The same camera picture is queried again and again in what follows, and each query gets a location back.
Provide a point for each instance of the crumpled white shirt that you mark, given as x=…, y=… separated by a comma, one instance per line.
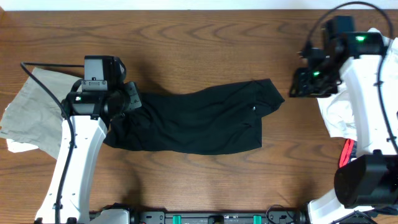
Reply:
x=345, y=109

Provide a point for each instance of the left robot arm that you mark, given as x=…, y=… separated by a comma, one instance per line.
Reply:
x=87, y=111

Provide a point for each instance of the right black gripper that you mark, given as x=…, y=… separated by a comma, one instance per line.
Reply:
x=298, y=83

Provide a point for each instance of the grey red-trimmed shorts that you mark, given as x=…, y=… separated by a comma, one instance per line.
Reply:
x=348, y=153

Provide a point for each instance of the black t-shirt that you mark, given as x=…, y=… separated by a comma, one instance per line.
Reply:
x=223, y=119

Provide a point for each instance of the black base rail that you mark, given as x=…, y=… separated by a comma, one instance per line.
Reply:
x=199, y=217

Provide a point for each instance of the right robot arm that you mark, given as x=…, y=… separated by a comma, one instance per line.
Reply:
x=370, y=181

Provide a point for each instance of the folded olive grey garment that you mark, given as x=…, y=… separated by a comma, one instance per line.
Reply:
x=33, y=117

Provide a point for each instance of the white folded cloth under garment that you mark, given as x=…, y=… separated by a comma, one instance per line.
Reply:
x=16, y=147

